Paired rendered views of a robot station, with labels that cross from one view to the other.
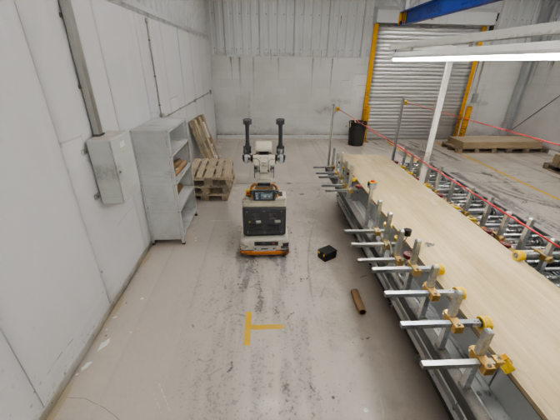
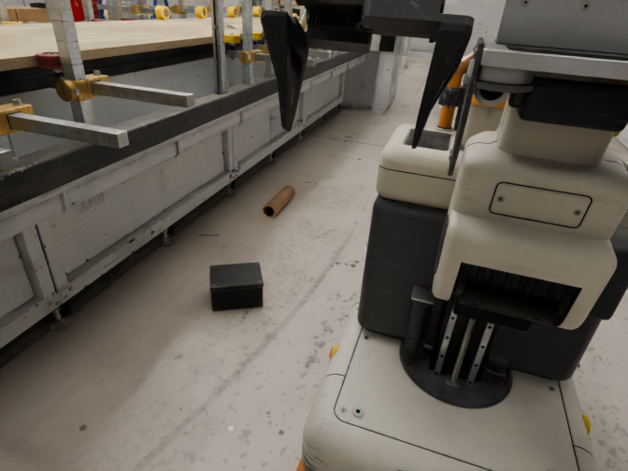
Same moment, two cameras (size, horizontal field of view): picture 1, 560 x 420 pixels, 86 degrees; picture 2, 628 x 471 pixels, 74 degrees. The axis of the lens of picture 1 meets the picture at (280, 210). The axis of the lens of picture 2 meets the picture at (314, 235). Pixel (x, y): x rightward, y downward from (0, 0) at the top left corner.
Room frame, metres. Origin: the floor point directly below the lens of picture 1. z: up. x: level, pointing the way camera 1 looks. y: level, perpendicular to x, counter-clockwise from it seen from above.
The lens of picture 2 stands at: (4.36, 0.10, 1.08)
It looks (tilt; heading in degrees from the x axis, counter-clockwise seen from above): 30 degrees down; 200
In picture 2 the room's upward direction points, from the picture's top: 4 degrees clockwise
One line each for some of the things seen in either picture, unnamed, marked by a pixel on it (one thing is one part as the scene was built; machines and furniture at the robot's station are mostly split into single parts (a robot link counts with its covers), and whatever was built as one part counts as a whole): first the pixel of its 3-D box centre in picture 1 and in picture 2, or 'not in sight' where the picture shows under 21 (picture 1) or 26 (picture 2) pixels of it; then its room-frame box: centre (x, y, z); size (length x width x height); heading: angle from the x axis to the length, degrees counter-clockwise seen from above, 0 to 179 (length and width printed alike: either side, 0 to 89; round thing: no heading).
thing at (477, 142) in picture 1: (493, 142); not in sight; (8.91, -6.35, 0.23); 2.41 x 0.77 x 0.17; 95
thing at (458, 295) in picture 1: (448, 322); not in sight; (1.29, -1.00, 0.91); 0.04 x 0.04 x 0.48; 3
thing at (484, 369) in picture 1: (480, 359); not in sight; (1.02, -1.02, 0.95); 0.14 x 0.06 x 0.05; 3
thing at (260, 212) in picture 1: (264, 209); (484, 243); (3.41, 0.20, 0.59); 0.55 x 0.34 x 0.83; 93
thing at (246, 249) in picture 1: (264, 234); (444, 393); (3.50, 0.20, 0.16); 0.67 x 0.64 x 0.25; 3
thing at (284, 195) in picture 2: (358, 301); (279, 201); (2.38, -0.83, 0.04); 0.30 x 0.08 x 0.08; 3
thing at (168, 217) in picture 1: (169, 180); not in sight; (3.91, 1.55, 0.78); 0.90 x 0.45 x 1.55; 3
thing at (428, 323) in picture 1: (443, 323); not in sight; (1.24, -0.94, 0.95); 0.50 x 0.04 x 0.04; 93
